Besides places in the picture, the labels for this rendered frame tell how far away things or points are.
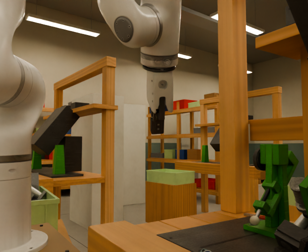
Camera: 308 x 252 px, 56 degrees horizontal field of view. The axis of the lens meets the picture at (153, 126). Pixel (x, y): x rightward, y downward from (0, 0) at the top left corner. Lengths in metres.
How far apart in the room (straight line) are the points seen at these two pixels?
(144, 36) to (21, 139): 0.33
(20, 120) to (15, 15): 0.22
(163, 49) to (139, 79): 8.33
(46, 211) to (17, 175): 0.56
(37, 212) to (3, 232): 0.54
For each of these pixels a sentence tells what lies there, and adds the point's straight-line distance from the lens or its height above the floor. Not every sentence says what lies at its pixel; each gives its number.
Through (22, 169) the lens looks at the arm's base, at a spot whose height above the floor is 1.12.
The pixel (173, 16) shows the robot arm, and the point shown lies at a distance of 0.62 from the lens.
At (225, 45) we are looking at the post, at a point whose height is 1.61.
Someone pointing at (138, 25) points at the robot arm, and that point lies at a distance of 0.56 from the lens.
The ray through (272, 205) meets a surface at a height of 0.99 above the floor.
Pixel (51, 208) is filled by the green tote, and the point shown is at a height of 0.93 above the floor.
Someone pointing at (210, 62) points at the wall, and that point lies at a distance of 11.23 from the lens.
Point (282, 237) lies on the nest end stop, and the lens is 0.72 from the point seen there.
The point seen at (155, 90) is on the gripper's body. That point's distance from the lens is 0.64.
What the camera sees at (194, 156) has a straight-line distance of 6.56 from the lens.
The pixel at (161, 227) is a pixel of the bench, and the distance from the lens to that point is 1.08.
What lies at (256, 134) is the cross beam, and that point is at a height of 1.21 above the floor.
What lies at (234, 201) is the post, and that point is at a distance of 1.30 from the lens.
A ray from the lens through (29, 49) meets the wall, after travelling 7.77.
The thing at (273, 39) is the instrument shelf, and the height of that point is 1.51.
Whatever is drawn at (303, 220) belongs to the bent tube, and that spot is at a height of 1.00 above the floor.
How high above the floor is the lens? 1.16
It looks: 4 degrees up
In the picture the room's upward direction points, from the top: straight up
